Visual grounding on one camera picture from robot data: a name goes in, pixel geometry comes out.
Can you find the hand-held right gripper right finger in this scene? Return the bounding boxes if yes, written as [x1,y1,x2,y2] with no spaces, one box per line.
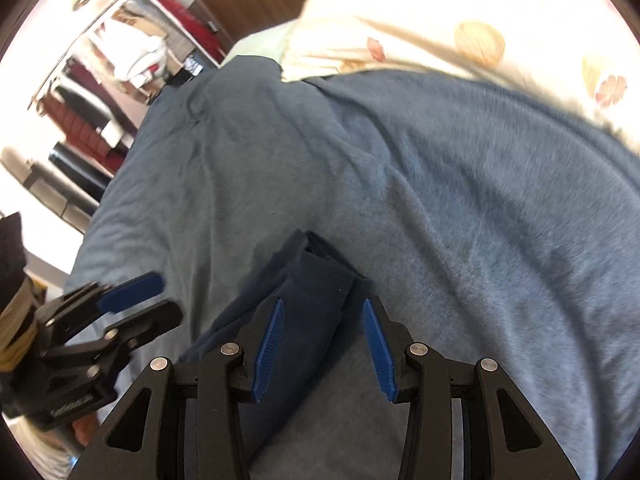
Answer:
[361,296,581,480]

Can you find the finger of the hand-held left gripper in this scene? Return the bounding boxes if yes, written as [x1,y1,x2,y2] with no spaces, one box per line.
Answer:
[40,300,183,376]
[37,271,166,331]

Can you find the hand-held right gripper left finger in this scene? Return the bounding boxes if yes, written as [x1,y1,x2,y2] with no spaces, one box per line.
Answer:
[67,296,286,480]

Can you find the navy blue pants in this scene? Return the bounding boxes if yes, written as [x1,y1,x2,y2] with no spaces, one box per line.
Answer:
[177,230,376,466]

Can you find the black ladder stand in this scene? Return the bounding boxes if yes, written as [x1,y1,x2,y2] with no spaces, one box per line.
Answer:
[22,160,101,233]

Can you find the dark and tan cloth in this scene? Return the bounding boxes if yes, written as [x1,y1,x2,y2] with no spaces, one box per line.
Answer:
[0,212,41,371]

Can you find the blue-grey bed blanket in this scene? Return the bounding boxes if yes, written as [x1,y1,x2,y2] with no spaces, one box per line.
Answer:
[65,55,640,480]

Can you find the row of hanging clothes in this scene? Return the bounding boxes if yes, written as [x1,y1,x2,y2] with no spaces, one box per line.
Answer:
[37,0,223,176]

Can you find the pale green pillow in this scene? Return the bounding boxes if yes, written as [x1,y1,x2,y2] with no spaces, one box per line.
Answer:
[220,22,301,68]

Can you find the cream floral pillow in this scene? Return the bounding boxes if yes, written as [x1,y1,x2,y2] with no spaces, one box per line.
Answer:
[280,0,640,156]

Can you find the clothes rack rail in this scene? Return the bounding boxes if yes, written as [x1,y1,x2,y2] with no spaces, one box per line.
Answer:
[27,0,158,108]

